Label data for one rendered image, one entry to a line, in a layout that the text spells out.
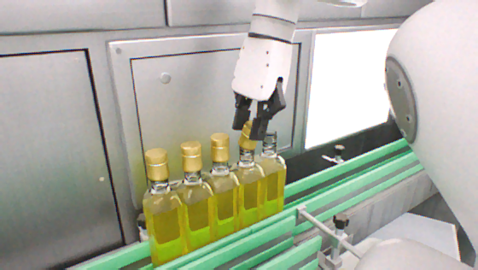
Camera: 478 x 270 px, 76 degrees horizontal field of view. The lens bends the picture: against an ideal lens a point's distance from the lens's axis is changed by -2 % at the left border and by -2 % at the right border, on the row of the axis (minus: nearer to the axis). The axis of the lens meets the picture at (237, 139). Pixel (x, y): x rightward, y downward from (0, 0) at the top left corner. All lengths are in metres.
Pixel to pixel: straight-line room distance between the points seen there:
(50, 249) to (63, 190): 0.13
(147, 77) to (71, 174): 0.24
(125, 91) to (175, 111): 0.11
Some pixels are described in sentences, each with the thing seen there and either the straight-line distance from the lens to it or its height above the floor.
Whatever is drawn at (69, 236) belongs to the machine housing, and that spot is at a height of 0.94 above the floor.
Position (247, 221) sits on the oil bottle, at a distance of 0.64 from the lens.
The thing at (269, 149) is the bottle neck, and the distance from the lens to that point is 0.61.
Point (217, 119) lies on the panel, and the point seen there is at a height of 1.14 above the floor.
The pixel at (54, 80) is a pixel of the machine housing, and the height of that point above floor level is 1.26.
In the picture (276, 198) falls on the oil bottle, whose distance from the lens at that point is 0.66.
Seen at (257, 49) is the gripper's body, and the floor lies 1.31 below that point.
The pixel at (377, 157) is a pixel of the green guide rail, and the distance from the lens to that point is 1.04.
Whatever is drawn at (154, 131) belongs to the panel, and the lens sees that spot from 0.63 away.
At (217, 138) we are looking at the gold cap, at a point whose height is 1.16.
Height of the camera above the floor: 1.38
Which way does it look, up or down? 24 degrees down
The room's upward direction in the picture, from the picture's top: straight up
